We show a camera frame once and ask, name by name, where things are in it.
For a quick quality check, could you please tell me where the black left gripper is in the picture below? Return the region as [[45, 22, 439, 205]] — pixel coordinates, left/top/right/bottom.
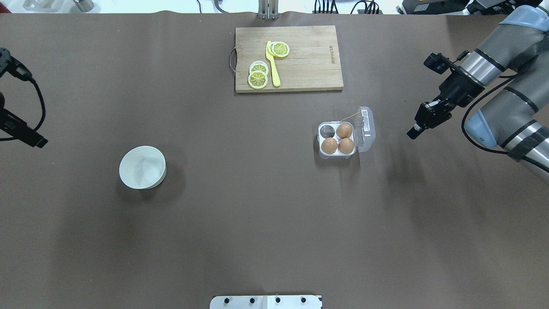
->
[[0, 48, 48, 148]]

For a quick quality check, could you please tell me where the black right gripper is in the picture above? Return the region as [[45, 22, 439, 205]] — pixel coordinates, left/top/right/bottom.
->
[[407, 53, 486, 139]]

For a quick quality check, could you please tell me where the clear plastic egg box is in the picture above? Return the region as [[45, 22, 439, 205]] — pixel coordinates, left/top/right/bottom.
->
[[317, 107, 377, 160]]

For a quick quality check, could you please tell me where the brown egg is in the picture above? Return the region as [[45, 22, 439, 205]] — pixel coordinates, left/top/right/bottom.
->
[[338, 137, 355, 155], [321, 137, 338, 155], [336, 122, 353, 139]]

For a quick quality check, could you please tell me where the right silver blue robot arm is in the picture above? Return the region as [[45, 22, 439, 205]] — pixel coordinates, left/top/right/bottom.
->
[[407, 5, 549, 182]]

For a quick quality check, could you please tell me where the wooden cutting board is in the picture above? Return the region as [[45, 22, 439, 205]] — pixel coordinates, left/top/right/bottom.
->
[[234, 25, 344, 94]]

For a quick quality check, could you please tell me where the white bowl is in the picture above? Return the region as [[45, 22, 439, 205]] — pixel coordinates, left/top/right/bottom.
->
[[118, 146, 167, 190]]

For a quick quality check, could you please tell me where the metal cylinder cup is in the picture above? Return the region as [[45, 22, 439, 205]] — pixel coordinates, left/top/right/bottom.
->
[[73, 0, 95, 12]]

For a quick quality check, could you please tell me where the yellow plastic knife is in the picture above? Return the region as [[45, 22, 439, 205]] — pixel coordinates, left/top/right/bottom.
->
[[265, 40, 281, 87]]

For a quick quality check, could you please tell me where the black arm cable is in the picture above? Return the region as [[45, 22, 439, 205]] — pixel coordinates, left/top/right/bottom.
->
[[0, 77, 47, 142], [461, 76, 519, 156]]

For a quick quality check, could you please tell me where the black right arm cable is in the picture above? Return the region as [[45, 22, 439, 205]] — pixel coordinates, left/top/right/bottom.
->
[[461, 76, 519, 156]]

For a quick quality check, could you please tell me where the aluminium frame post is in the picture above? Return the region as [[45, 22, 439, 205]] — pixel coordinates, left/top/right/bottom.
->
[[257, 0, 280, 20]]

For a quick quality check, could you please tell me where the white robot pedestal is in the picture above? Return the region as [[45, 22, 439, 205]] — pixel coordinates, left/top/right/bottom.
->
[[209, 295, 323, 309]]

